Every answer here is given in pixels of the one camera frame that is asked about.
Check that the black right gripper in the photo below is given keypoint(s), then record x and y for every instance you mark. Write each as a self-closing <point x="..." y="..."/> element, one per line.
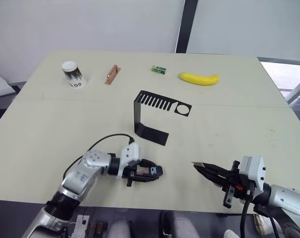
<point x="235" y="191"/>

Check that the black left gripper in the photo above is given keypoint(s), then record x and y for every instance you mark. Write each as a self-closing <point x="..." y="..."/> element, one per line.
<point x="131" y="173"/>

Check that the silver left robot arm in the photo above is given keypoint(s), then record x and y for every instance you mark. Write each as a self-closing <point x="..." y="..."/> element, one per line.
<point x="75" y="178"/>

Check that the black metal watch stand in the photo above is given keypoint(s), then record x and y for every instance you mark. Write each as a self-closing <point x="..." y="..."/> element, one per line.
<point x="152" y="135"/>

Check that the white sock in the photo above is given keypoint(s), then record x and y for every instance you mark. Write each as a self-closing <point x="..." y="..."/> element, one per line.
<point x="232" y="234"/>

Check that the cream rounded object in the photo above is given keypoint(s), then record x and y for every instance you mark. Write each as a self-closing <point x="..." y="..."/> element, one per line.
<point x="260" y="224"/>

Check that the brown small device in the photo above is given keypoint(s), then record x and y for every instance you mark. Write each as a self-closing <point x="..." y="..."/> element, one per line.
<point x="97" y="228"/>

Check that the yellow banana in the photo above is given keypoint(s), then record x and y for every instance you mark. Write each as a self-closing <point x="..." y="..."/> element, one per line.
<point x="199" y="79"/>

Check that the small green box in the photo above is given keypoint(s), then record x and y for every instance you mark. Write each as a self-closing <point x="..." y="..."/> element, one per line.
<point x="159" y="70"/>

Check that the brown flat rectangular block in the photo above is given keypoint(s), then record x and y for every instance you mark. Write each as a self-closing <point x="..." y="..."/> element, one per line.
<point x="112" y="74"/>

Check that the white printed paper cup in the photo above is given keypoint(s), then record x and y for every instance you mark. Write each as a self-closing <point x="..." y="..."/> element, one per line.
<point x="74" y="77"/>

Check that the white board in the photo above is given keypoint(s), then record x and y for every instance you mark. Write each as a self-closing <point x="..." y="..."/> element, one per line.
<point x="1" y="86"/>

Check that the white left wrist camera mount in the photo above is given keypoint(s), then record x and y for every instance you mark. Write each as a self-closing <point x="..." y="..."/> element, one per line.
<point x="131" y="152"/>

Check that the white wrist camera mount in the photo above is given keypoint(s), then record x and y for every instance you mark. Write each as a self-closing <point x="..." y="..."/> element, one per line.
<point x="131" y="152"/>
<point x="254" y="168"/>

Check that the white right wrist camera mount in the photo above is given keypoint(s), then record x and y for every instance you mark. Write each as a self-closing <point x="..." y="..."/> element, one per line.
<point x="254" y="168"/>

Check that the dark window post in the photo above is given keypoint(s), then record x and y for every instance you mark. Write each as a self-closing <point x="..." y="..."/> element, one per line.
<point x="187" y="24"/>

